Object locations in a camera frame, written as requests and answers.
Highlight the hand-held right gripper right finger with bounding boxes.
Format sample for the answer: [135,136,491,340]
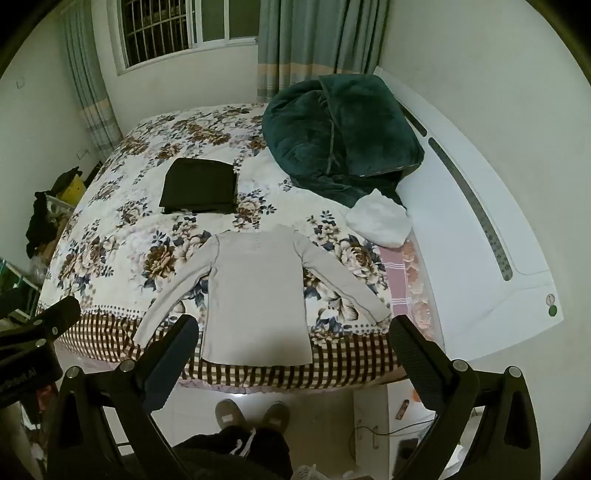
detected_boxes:
[387,316,542,480]

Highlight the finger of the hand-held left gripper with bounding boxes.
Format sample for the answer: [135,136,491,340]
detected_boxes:
[0,295,82,357]

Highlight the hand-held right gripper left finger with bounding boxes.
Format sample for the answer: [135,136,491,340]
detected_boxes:
[46,314,200,480]

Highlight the beige long-sleeved shirt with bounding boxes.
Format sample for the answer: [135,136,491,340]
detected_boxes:
[133,231,392,366]

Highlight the pile of dark clothes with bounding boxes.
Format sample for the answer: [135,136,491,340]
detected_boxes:
[25,167,83,259]

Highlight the person's grey shoe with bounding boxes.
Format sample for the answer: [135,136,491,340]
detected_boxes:
[215,399,247,430]
[260,401,291,432]

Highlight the pink patterned pillow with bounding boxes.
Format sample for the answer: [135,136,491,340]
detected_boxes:
[381,239,437,333]

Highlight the person's black pants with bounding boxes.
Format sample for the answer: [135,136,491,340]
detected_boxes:
[172,425,294,480]

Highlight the yellow cardboard box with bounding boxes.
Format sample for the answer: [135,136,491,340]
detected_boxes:
[60,177,88,208]

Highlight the floral bed quilt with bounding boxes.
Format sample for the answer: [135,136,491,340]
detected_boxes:
[36,102,403,389]

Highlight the white crumpled garment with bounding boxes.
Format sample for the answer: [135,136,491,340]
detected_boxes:
[345,188,413,248]

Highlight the white bed headboard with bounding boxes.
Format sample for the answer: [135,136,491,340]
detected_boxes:
[372,66,564,365]

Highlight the folded black garment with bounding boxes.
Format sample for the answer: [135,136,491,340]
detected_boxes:
[159,157,239,215]

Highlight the dark green plush blanket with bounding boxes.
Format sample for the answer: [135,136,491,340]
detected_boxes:
[261,74,426,209]

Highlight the grey-green curtain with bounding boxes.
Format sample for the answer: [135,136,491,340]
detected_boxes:
[59,0,124,160]
[257,0,391,103]

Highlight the window with metal bars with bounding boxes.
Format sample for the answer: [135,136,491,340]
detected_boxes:
[113,0,261,77]

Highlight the black cable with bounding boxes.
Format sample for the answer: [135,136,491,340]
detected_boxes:
[353,415,437,462]

